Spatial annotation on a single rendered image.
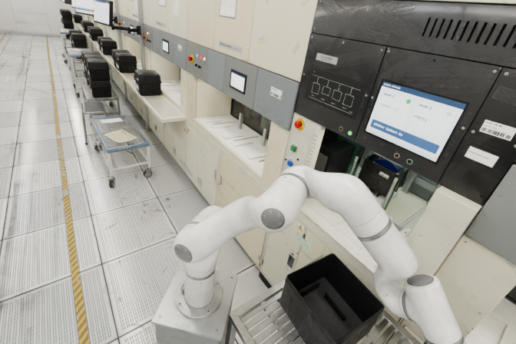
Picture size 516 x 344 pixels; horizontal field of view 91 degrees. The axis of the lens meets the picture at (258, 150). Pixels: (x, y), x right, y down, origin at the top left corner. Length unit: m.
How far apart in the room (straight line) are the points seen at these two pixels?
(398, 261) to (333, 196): 0.21
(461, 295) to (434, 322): 0.44
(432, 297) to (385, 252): 0.17
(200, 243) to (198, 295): 0.32
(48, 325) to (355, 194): 2.03
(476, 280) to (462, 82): 0.66
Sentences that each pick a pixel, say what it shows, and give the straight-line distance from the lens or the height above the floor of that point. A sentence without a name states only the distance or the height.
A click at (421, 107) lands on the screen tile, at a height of 1.63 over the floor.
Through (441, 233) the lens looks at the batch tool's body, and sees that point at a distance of 1.10.
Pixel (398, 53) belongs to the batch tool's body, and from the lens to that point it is 1.11.
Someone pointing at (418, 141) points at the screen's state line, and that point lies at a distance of 1.09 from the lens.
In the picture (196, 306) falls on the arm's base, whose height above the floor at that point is 0.78.
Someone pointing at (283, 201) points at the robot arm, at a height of 1.45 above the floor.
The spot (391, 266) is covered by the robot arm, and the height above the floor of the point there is 1.36.
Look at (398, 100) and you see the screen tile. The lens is 1.10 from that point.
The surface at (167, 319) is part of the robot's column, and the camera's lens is 1.22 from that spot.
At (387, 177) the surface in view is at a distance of 1.77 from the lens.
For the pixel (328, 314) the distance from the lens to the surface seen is 1.31.
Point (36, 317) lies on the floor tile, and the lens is 2.34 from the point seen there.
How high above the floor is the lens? 1.82
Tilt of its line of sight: 27 degrees down
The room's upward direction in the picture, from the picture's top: 9 degrees clockwise
